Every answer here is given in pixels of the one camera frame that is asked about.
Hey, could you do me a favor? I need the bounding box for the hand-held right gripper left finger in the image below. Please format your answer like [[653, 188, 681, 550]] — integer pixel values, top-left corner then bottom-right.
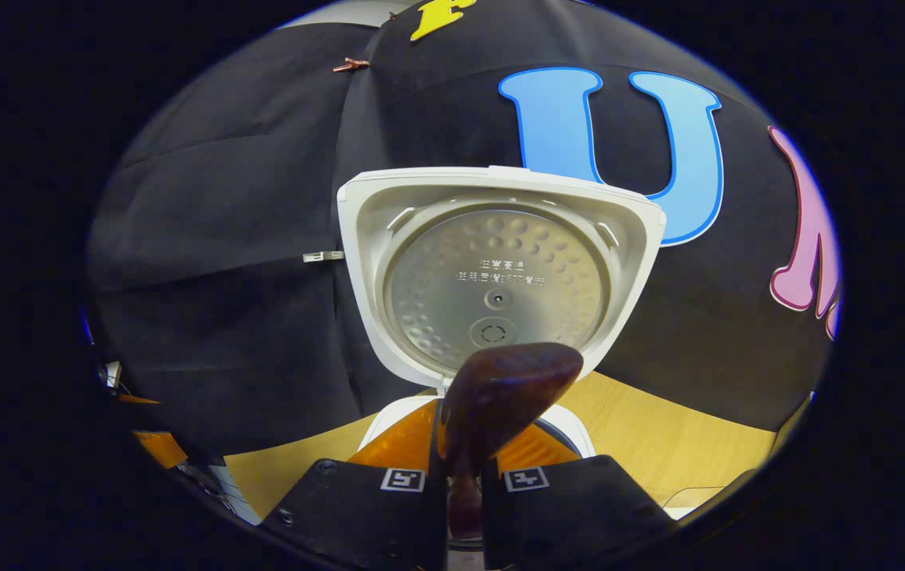
[[262, 399, 449, 568]]

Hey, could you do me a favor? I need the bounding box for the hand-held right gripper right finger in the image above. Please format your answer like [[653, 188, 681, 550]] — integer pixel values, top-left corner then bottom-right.
[[480, 420, 679, 568]]

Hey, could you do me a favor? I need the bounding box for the black backdrop cloth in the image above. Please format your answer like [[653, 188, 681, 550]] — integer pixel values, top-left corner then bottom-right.
[[87, 0, 843, 462]]

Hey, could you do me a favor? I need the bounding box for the brown wooden spoon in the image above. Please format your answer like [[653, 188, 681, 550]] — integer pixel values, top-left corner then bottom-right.
[[438, 343, 585, 540]]

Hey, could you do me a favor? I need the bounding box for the white rice cooker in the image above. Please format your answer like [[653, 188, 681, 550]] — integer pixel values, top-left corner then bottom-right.
[[337, 165, 667, 462]]

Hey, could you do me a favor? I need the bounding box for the clear plastic container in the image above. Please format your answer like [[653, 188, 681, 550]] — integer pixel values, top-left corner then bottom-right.
[[662, 485, 727, 521]]

